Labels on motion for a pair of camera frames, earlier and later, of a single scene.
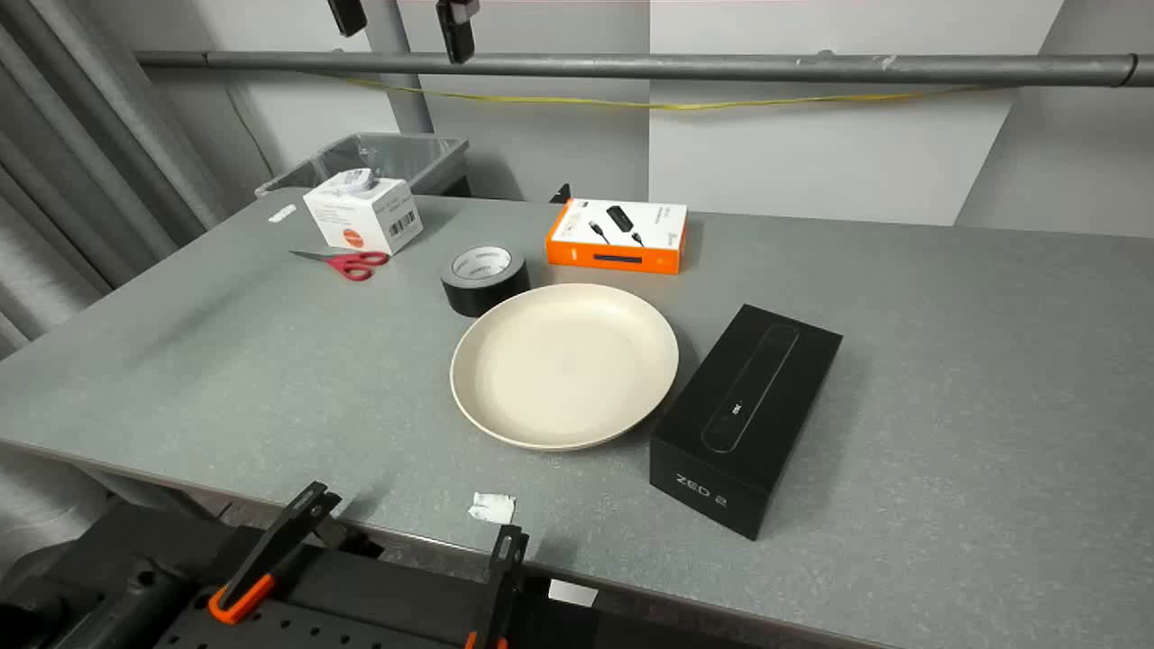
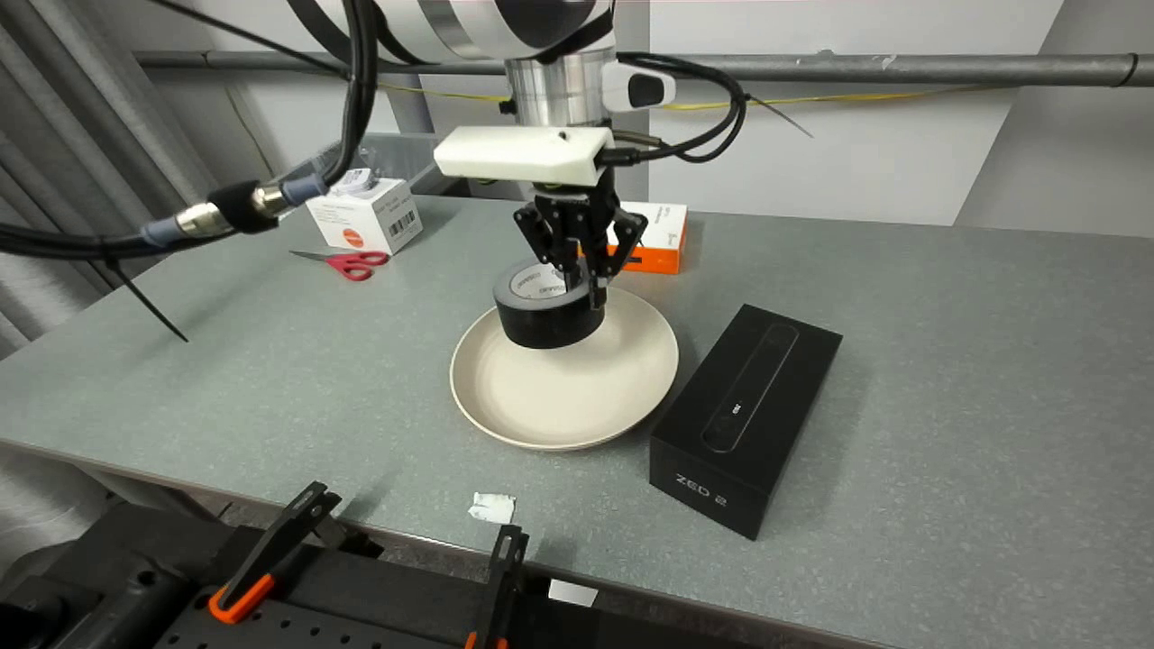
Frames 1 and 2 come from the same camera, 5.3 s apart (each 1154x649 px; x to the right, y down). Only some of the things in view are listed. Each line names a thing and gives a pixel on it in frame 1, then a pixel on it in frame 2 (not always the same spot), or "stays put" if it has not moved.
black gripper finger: x=346 y=15 → x=550 y=247
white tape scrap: x=492 y=507 stays put
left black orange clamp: x=256 y=572 stays put
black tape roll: x=481 y=279 → x=538 y=312
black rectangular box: x=731 y=437 stays put
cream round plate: x=564 y=366 stays put
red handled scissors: x=355 y=265 stays put
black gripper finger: x=455 y=35 → x=629 y=227
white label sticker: x=574 y=594 stays put
